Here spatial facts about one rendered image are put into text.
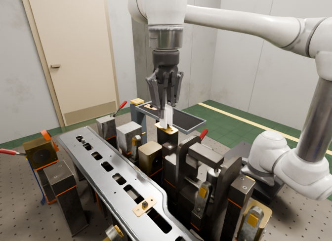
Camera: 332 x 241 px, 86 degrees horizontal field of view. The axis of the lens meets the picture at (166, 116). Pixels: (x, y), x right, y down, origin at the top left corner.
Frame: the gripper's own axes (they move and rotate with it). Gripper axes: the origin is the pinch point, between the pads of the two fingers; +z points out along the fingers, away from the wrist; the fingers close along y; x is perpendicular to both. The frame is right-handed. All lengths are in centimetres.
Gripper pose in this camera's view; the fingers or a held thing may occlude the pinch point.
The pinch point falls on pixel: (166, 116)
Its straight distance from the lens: 57.4
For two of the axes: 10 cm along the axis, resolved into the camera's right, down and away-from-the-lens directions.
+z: 0.0, 9.0, 4.4
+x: 6.6, 3.3, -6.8
